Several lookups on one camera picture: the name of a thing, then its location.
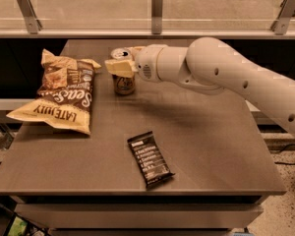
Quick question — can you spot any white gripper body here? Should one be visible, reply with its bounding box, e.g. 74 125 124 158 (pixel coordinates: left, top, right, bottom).
135 44 166 83

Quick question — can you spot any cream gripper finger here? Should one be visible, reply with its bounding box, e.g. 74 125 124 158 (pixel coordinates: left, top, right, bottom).
105 59 138 78
127 46 144 57

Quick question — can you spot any orange soda can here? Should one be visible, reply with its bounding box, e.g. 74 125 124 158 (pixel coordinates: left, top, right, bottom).
111 48 135 95

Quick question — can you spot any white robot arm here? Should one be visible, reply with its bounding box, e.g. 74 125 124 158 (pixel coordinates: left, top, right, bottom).
105 37 295 137

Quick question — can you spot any brown chip bag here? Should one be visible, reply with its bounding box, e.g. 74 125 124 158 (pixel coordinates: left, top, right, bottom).
8 49 100 135

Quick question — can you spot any glass railing panel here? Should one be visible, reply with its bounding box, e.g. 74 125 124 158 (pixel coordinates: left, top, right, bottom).
0 0 295 39

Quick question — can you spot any black snack bar wrapper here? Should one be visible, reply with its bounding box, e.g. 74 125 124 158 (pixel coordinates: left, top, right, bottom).
127 131 174 189

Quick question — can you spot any grey table drawer front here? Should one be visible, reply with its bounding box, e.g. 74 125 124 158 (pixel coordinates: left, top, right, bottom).
16 204 263 229

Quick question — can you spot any green packet under table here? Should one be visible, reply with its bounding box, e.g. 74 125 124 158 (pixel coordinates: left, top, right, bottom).
3 216 30 236

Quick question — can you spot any middle metal rail bracket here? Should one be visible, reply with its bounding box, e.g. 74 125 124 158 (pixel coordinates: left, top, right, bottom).
151 0 163 34

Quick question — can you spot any metal rail bracket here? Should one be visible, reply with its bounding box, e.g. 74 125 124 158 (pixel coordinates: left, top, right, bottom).
270 0 295 35
17 0 42 34
151 0 163 34

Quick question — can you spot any left metal rail bracket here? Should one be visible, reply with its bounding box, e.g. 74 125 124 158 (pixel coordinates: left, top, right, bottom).
17 0 42 34

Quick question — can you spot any right metal rail bracket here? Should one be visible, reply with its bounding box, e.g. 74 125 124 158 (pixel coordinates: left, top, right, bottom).
270 0 295 35

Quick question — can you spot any black floor cable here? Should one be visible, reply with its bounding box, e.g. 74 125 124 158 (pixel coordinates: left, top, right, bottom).
269 143 295 166

